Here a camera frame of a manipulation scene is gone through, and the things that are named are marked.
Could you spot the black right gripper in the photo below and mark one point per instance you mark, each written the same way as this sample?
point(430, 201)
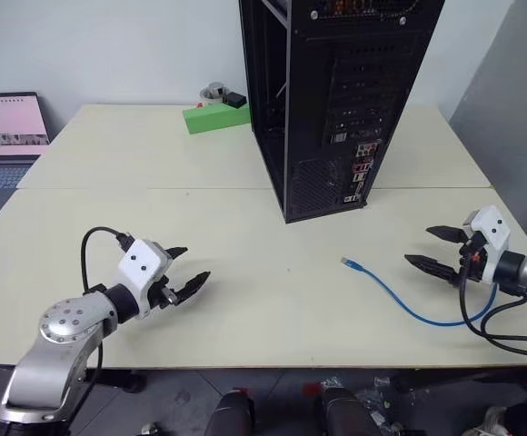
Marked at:
point(472, 268)

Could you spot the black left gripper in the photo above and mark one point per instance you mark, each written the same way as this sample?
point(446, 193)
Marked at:
point(160, 295)

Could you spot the green rectangular box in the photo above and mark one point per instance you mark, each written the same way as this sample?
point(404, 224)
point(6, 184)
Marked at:
point(213, 119)

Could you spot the grey partition panel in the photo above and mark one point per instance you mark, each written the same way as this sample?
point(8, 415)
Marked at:
point(509, 113)

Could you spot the dark rounded shape with red mark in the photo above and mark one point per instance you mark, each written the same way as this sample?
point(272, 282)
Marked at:
point(347, 413)
point(234, 415)

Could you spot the black computer tower case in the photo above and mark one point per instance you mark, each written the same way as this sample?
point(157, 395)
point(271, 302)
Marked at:
point(345, 113)

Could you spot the small black box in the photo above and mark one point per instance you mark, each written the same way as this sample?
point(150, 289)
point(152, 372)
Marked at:
point(235, 100)

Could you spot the white tape roll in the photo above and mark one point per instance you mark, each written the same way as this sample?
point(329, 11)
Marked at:
point(211, 93)

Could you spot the white crumpled bag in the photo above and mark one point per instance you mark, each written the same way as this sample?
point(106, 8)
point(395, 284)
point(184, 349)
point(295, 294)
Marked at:
point(495, 420)

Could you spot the open laptop with pink screen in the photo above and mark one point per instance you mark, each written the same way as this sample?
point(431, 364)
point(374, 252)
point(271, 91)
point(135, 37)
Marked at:
point(6, 131)

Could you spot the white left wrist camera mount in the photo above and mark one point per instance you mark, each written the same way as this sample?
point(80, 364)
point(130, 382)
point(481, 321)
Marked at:
point(139, 263)

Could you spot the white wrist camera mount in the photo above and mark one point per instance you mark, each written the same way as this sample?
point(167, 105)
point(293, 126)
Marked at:
point(495, 231)
point(139, 263)

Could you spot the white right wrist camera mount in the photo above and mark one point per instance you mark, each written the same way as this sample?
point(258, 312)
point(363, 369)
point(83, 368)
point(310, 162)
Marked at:
point(495, 231)

